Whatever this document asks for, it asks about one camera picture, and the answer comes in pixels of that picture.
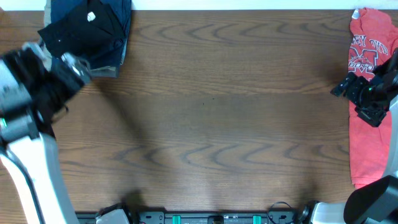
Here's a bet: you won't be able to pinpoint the black t-shirt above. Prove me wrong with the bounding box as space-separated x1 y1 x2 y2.
37 0 127 62

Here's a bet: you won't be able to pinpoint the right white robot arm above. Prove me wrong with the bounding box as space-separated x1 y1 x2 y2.
299 52 397 224

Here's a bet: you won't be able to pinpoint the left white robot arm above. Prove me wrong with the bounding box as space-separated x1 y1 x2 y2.
1 46 91 223

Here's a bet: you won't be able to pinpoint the folded khaki pants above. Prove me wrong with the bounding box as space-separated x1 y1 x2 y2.
33 0 127 78

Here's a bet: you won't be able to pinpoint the red soccer t-shirt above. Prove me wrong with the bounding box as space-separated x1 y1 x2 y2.
347 7 398 190

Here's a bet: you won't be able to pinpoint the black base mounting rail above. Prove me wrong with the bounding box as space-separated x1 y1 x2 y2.
76 202 315 224

